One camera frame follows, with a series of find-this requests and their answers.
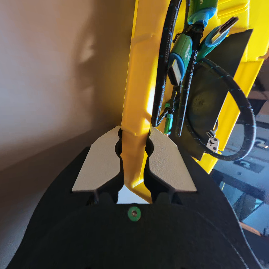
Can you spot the black flat sheet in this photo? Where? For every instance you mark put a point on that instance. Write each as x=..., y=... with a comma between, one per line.
x=235, y=50

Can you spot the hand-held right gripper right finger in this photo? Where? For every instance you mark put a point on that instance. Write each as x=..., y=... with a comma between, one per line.
x=170, y=166

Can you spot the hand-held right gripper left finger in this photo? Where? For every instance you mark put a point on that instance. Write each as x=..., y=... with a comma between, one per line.
x=98, y=161

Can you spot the black phone icon sign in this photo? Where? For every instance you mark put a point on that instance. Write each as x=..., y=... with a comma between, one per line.
x=248, y=165

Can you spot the black flat adapter box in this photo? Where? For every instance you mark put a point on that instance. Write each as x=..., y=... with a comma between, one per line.
x=201, y=100

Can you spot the yellow plastic bin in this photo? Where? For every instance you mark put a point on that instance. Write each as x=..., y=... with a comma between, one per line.
x=136, y=84

